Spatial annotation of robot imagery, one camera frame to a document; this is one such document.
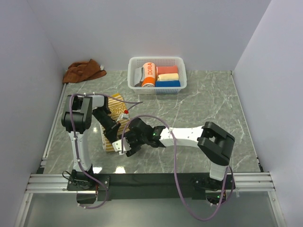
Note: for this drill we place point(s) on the black base beam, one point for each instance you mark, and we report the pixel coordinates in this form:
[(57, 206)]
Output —
[(145, 186)]

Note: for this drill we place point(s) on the white plastic basket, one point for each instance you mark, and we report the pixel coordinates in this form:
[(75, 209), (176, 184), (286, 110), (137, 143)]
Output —
[(137, 62)]

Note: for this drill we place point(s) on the blue rolled towel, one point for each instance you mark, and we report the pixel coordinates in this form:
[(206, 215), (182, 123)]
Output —
[(169, 83)]

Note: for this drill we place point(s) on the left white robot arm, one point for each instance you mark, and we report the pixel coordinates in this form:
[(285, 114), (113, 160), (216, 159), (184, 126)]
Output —
[(76, 119)]

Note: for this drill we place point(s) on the brown towel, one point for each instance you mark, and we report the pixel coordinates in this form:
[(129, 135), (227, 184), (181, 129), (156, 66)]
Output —
[(82, 71)]

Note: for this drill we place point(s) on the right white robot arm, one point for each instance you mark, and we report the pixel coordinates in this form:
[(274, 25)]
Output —
[(215, 142)]

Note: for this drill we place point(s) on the red rolled towel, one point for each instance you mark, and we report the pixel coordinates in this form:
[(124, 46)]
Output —
[(167, 69)]

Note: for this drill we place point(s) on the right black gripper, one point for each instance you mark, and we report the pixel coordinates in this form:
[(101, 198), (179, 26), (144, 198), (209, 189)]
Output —
[(129, 134)]

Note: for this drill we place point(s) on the yellow striped Doraemon towel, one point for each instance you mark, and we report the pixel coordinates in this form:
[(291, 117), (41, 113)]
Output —
[(116, 108)]

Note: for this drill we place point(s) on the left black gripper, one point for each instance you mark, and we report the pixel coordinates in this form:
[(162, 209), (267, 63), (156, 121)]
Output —
[(111, 134)]

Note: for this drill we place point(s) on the cream rolled towel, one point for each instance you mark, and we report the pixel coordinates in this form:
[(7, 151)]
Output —
[(168, 77)]

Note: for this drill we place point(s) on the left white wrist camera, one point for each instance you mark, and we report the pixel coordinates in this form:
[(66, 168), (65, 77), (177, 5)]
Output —
[(124, 116)]

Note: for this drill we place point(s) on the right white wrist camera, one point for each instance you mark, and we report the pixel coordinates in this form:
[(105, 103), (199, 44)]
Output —
[(121, 146)]

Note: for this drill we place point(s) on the orange white rolled towel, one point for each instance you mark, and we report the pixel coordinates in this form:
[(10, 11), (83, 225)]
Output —
[(150, 74)]

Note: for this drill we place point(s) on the grey rolled towel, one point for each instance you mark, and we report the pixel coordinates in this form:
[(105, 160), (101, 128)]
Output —
[(139, 76)]

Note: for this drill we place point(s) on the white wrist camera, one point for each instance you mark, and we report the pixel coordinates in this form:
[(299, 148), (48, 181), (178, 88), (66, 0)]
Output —
[(124, 116), (121, 146)]

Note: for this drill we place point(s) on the aluminium rail frame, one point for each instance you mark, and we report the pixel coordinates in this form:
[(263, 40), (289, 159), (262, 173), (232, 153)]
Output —
[(47, 203)]

